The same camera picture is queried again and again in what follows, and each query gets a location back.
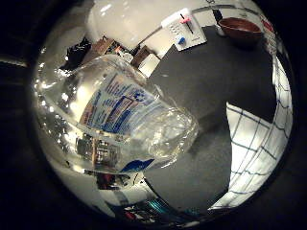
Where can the clear plastic water bottle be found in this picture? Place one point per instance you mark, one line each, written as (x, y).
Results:
(121, 118)

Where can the white checked cloth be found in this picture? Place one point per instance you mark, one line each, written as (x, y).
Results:
(259, 150)

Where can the brown cardboard box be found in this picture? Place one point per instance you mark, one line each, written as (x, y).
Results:
(140, 56)

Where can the white panel with slider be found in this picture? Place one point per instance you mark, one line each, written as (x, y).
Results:
(185, 30)

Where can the brown wooden bowl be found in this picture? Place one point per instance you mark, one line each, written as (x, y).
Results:
(241, 30)

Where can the teal aluminium table frame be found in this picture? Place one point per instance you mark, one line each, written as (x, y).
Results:
(156, 204)

